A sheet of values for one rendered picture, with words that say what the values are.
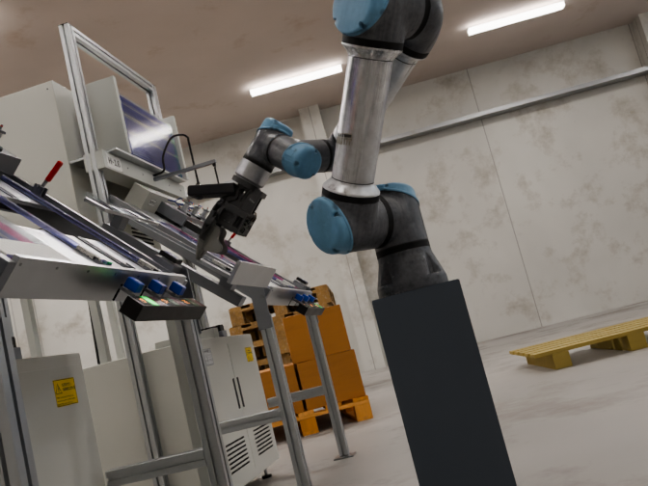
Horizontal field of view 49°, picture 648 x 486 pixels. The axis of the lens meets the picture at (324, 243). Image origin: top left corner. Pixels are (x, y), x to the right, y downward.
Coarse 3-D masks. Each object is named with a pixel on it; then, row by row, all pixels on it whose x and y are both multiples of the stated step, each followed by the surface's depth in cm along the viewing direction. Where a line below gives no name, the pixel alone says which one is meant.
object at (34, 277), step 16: (16, 256) 107; (32, 256) 111; (16, 272) 108; (32, 272) 112; (48, 272) 116; (64, 272) 120; (80, 272) 125; (96, 272) 131; (112, 272) 136; (128, 272) 142; (144, 272) 149; (160, 272) 158; (16, 288) 111; (32, 288) 114; (48, 288) 119; (64, 288) 123; (80, 288) 128; (96, 288) 134; (112, 288) 140
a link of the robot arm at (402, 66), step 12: (432, 0) 131; (432, 12) 131; (432, 24) 133; (420, 36) 134; (432, 36) 136; (408, 48) 139; (420, 48) 139; (396, 60) 142; (408, 60) 142; (420, 60) 142; (396, 72) 144; (408, 72) 145; (396, 84) 146; (336, 132) 157
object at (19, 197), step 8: (0, 184) 168; (8, 184) 173; (0, 192) 159; (8, 192) 163; (16, 192) 170; (16, 200) 162; (24, 200) 166; (32, 200) 171; (0, 208) 165; (8, 208) 168; (40, 208) 172; (48, 208) 175
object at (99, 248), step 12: (24, 228) 138; (48, 240) 139; (60, 240) 145; (84, 240) 158; (60, 252) 135; (72, 252) 141; (96, 252) 153; (108, 252) 160; (120, 252) 168; (120, 264) 153; (132, 264) 162
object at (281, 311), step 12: (312, 288) 644; (324, 288) 634; (324, 300) 632; (240, 312) 635; (252, 312) 697; (276, 312) 633; (288, 312) 632; (240, 324) 634; (252, 324) 633; (276, 324) 631; (252, 336) 692; (264, 348) 748; (288, 348) 624; (264, 360) 628; (288, 360) 626
